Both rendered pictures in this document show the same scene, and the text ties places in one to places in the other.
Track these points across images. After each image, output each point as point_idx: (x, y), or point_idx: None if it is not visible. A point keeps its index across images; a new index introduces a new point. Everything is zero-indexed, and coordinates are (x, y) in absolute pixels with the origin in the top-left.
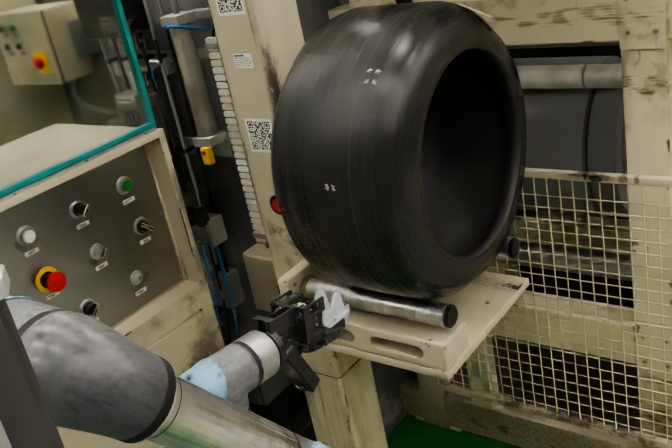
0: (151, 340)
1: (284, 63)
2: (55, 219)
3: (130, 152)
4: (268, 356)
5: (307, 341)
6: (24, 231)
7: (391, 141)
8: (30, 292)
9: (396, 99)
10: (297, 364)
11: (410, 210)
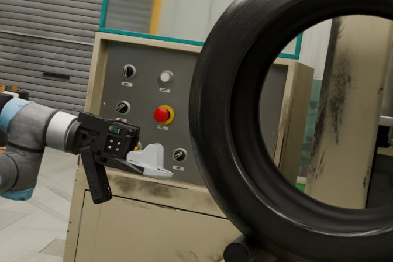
0: (199, 209)
1: (354, 19)
2: (190, 80)
3: (272, 70)
4: (56, 126)
5: (95, 148)
6: (164, 72)
7: (221, 28)
8: (150, 114)
9: None
10: (86, 164)
11: (208, 97)
